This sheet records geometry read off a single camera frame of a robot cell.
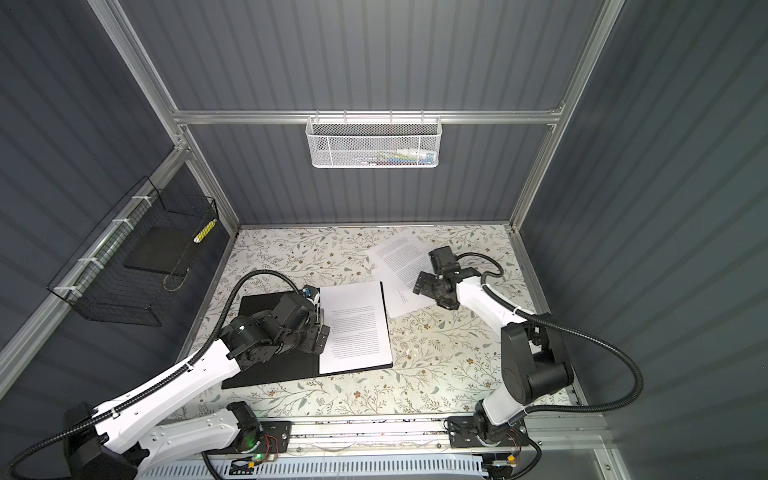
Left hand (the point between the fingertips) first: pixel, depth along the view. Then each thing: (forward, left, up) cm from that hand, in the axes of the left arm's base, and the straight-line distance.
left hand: (313, 327), depth 77 cm
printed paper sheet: (+4, -11, -14) cm, 18 cm away
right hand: (+13, -34, -6) cm, 37 cm away
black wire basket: (+11, +41, +14) cm, 45 cm away
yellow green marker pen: (+24, +30, +13) cm, 41 cm away
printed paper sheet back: (+30, -25, -14) cm, 41 cm away
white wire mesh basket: (+79, -18, +8) cm, 82 cm away
